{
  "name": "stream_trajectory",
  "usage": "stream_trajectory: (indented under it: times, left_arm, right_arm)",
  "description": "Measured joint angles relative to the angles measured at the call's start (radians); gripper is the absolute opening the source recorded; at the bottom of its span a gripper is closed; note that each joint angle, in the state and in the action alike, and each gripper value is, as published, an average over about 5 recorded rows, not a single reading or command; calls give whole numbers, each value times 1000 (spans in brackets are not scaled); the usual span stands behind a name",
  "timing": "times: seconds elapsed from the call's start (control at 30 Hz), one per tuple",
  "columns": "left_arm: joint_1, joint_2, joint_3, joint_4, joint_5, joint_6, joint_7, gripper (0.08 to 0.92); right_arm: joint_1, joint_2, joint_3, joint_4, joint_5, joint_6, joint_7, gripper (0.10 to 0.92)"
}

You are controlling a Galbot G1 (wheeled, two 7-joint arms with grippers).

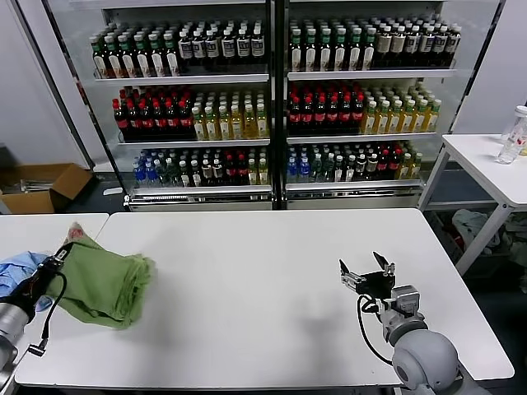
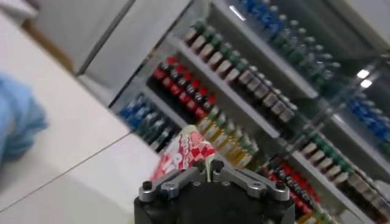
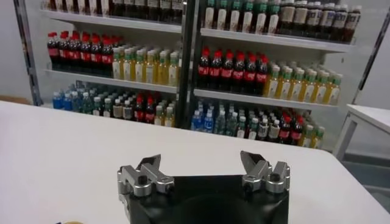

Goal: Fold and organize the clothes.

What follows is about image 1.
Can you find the silver metal rods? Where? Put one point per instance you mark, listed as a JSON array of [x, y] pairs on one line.
[[29, 186]]

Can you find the small white floor object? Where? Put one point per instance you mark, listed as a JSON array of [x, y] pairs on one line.
[[112, 191]]

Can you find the dark drink bottle beige label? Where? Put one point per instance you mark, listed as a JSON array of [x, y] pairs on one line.
[[206, 173], [371, 166], [217, 173], [361, 166], [383, 45], [398, 44]]

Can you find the open cardboard box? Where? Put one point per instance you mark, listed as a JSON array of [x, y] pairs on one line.
[[37, 201]]

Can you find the yellow juice bottle green cap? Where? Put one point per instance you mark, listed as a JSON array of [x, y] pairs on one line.
[[199, 129], [250, 126], [406, 168], [211, 129], [237, 128], [421, 121], [433, 120], [416, 168], [263, 125], [224, 128], [252, 175], [383, 122], [408, 122], [263, 175], [395, 122], [371, 122]]

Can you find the cola bottle red cap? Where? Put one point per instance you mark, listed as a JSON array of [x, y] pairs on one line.
[[295, 117], [145, 122], [229, 172], [241, 172], [383, 165], [132, 122], [186, 122], [333, 117], [159, 122], [307, 117], [394, 165], [172, 122], [119, 122], [346, 117], [358, 117], [320, 117]]

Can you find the green tinted water bottle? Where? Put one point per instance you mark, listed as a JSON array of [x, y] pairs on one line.
[[316, 168], [161, 175], [327, 168], [172, 175]]

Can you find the blue label water bottle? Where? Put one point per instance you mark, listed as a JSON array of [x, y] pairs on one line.
[[138, 175], [304, 169], [150, 175], [292, 169]]

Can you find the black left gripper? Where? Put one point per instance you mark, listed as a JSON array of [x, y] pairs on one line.
[[33, 284]]

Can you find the clear plastic bottle white cap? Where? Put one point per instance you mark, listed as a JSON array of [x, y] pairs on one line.
[[510, 140]]

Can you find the white side table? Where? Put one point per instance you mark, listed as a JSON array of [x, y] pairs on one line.
[[473, 152]]

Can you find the dark drink bottle navy label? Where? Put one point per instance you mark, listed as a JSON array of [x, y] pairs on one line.
[[257, 47], [228, 49], [199, 50], [243, 48], [185, 51], [426, 44], [212, 49], [412, 45], [441, 43], [454, 43]]

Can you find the crumpled light blue shirt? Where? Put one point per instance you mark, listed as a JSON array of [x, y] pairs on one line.
[[16, 267]]

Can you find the white beverage display cabinet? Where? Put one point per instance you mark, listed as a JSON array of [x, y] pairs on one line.
[[370, 75], [181, 79]]

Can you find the grey white cloth pile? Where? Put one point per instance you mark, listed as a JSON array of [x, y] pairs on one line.
[[469, 224]]

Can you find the dark tea bottle green cap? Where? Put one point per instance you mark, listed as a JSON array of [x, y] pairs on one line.
[[296, 57], [170, 61], [126, 61], [325, 57], [354, 57], [338, 170], [195, 176], [155, 61], [350, 170], [98, 61], [183, 176], [369, 56], [310, 57], [339, 57], [112, 61], [141, 61]]

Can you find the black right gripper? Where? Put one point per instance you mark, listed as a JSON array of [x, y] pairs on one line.
[[376, 282]]

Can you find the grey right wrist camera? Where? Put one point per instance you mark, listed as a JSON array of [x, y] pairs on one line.
[[405, 301]]

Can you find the light green t-shirt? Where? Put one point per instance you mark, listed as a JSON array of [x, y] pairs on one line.
[[107, 284]]

